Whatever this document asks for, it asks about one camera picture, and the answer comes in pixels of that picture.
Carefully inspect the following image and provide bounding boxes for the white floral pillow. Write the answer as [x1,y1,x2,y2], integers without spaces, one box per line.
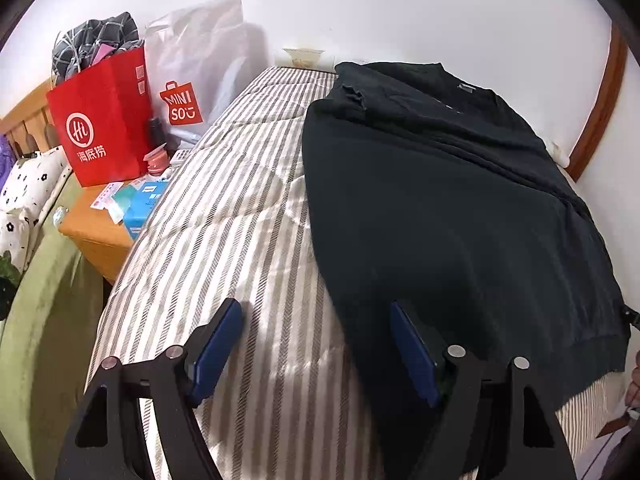
[0,145,71,273]

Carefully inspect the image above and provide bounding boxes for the purple cloth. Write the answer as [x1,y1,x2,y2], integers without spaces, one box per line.
[0,135,16,186]

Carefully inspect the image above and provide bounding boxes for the black bottle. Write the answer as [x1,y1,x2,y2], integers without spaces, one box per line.
[146,116,167,151]

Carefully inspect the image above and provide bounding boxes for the white plastic shopping bag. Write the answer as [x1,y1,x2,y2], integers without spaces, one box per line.
[144,0,273,143]

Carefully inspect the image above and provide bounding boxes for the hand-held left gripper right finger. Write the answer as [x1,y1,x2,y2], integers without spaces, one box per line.
[390,300,578,480]

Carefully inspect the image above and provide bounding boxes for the wooden headboard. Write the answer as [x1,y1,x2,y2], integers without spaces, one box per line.
[0,77,63,161]

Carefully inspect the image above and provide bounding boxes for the pink cup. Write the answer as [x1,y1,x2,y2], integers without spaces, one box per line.
[142,145,171,173]

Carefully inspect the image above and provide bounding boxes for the white paper leaflet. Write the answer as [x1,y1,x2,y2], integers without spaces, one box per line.
[91,182,136,223]

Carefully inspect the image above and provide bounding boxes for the green blanket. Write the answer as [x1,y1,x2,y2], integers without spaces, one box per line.
[0,175,118,471]

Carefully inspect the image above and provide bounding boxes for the person's right hand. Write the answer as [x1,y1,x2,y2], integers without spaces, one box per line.
[627,352,640,411]

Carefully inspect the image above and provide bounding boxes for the brown wooden door frame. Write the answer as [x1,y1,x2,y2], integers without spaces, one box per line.
[567,22,628,183]

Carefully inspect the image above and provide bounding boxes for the red paper bag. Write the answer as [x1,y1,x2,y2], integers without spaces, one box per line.
[46,42,153,188]

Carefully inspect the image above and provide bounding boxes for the wooden nightstand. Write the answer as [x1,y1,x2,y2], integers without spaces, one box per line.
[57,180,151,283]

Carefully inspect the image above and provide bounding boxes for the blue box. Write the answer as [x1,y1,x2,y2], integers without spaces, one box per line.
[122,180,168,241]

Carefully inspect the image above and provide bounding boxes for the black sweatshirt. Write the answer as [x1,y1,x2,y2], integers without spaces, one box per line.
[302,61,631,480]

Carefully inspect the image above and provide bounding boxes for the striped quilt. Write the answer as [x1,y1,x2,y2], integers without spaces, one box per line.
[87,66,626,480]

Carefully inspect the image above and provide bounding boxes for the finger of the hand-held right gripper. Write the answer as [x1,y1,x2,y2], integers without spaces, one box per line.
[620,302,640,333]

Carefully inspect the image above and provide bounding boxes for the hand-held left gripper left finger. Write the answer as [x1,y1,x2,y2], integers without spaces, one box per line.
[54,297,244,480]

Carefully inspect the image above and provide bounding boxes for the plaid cloth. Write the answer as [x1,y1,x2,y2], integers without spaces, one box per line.
[51,11,146,86]

